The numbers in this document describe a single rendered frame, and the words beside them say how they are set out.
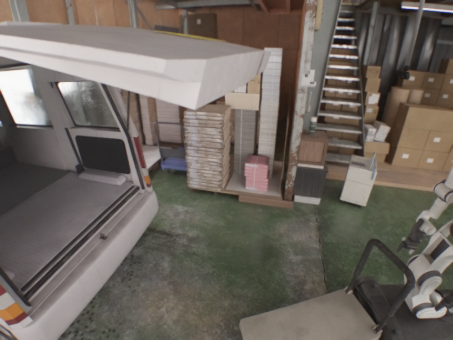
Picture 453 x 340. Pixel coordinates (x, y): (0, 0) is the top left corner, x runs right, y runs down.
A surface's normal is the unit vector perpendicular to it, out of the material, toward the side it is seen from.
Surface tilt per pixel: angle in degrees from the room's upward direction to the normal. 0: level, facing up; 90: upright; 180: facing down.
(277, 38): 90
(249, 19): 90
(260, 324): 0
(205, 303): 0
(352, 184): 90
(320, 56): 90
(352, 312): 0
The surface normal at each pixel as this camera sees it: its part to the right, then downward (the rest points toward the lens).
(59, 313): 0.94, 0.07
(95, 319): 0.00, -0.88
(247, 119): -0.25, 0.46
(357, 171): -0.50, 0.40
